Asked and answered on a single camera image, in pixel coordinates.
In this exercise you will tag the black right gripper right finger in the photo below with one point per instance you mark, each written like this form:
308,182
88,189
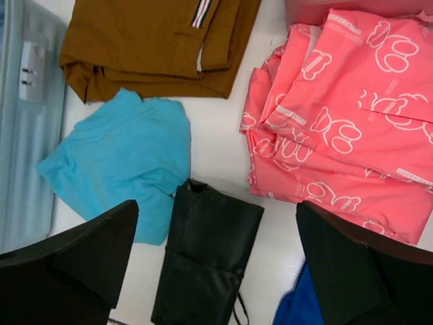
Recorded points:
360,276

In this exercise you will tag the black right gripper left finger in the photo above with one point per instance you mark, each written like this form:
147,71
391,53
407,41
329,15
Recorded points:
74,277

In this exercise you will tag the blue cloth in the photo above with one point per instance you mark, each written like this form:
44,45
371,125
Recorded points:
300,306

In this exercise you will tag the turquoise cloth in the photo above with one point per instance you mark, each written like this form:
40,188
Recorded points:
128,149

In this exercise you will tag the black pouch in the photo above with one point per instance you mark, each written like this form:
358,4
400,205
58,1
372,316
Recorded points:
209,243

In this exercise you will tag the pink printed garment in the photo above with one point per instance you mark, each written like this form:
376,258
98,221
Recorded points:
341,115

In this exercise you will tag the brown pants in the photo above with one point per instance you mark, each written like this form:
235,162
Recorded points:
156,48

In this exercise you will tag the light blue suitcase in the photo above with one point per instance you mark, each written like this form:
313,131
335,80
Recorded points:
32,99

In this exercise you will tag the pink vanity case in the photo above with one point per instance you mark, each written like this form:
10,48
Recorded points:
313,12

